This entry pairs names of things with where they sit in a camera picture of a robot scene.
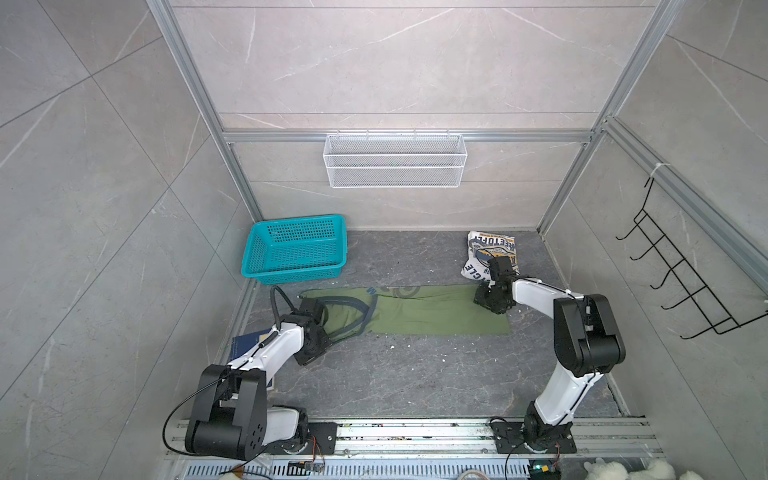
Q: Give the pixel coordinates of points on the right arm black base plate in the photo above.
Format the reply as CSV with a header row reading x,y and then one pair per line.
x,y
523,438

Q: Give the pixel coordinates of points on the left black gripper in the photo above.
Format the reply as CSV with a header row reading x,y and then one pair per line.
x,y
326,342

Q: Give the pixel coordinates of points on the green camouflage tank top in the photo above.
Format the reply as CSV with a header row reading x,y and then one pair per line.
x,y
418,310

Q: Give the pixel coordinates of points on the white wire mesh shelf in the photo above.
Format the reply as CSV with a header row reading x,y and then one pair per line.
x,y
370,161

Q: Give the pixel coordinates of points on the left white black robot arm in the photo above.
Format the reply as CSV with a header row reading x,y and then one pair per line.
x,y
231,418

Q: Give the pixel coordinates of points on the white plush toy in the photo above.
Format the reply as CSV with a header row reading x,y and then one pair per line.
x,y
657,469

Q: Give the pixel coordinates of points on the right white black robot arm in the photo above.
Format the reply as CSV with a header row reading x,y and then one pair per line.
x,y
587,345

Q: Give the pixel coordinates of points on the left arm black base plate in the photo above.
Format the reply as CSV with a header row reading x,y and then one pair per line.
x,y
315,438

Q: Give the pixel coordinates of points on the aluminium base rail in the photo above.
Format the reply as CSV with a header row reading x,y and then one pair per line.
x,y
432,448

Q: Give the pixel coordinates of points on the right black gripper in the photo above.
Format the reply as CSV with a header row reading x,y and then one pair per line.
x,y
480,297

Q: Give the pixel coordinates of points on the black wire hook rack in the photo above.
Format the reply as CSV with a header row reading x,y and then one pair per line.
x,y
696,291

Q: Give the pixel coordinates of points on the white tank top navy trim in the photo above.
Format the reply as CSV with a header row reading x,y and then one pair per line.
x,y
482,247

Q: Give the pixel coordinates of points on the blue book yellow label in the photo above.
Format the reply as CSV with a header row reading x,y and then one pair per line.
x,y
243,345

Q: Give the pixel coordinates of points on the teal plastic basket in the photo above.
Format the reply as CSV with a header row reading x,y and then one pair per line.
x,y
296,250

